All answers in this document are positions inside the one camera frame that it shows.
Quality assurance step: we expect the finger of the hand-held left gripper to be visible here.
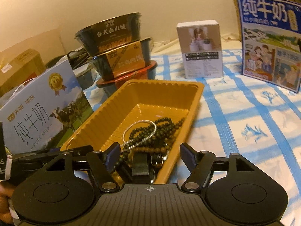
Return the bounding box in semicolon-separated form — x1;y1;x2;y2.
13;146;94;170

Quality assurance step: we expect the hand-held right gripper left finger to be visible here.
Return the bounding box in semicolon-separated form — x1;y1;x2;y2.
35;142;121;192

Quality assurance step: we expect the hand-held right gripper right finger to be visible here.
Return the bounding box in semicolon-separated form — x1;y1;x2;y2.
181;143;267;192

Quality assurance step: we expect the small dark bead bracelet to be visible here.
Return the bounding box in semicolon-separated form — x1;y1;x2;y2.
116;149;132;170

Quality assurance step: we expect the black bracelet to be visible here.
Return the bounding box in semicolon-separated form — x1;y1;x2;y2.
131;152;170;184

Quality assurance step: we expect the white pearl bracelet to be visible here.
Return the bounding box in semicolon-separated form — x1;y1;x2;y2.
121;120;157;151

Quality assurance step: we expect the brown wooden bead necklace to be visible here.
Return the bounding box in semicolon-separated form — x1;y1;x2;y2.
134;145;170;154

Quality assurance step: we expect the dark bead necklace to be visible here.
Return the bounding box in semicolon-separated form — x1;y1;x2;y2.
129;117;185;147

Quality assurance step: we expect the yellow plastic tray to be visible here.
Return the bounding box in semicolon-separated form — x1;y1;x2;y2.
60;79;205;184

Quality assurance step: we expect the person's left hand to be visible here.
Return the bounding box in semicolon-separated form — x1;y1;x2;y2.
0;186;14;220

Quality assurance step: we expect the light blue milk gift box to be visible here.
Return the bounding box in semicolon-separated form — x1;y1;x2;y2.
0;60;94;156

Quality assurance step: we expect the red instant rice bowl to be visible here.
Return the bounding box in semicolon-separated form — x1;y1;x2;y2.
96;60;158;97

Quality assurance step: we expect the orange label instant rice bowl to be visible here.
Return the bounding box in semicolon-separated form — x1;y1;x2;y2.
90;37;153;81

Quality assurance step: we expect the taped brown cardboard box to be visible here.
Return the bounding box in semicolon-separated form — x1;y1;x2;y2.
0;48;46;97

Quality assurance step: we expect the small white product box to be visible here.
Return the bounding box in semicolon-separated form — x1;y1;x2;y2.
176;20;223;79

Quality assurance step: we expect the black instant rice bowl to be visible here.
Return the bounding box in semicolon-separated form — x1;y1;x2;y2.
75;12;144;57

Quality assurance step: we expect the blue illustrated milk carton box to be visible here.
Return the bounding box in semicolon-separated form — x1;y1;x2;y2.
236;0;301;93

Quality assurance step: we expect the black braided cord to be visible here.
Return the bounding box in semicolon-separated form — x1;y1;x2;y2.
67;49;93;63

